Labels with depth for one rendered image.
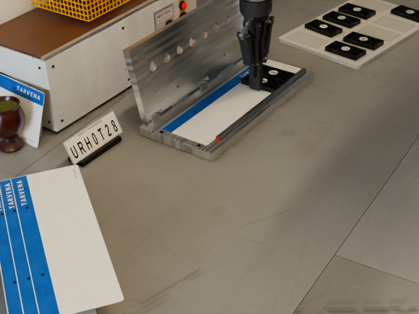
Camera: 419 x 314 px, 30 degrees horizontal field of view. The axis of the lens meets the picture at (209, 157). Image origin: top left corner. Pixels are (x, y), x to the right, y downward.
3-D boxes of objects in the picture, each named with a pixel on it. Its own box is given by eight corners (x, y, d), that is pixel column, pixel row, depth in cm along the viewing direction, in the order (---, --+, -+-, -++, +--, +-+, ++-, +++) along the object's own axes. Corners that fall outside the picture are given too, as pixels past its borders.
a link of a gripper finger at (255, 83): (261, 63, 186) (259, 65, 186) (260, 90, 190) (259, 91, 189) (250, 60, 188) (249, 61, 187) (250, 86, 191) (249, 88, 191)
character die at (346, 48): (355, 60, 204) (355, 57, 203) (325, 50, 210) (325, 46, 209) (366, 54, 207) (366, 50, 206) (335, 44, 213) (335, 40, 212)
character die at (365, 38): (373, 50, 209) (374, 47, 208) (342, 41, 214) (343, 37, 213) (383, 44, 212) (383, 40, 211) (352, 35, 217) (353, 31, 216)
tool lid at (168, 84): (128, 50, 169) (122, 50, 170) (148, 128, 177) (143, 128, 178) (242, -16, 198) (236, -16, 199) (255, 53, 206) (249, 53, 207)
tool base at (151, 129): (212, 161, 170) (211, 147, 168) (139, 134, 180) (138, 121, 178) (313, 80, 199) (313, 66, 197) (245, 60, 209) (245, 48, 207)
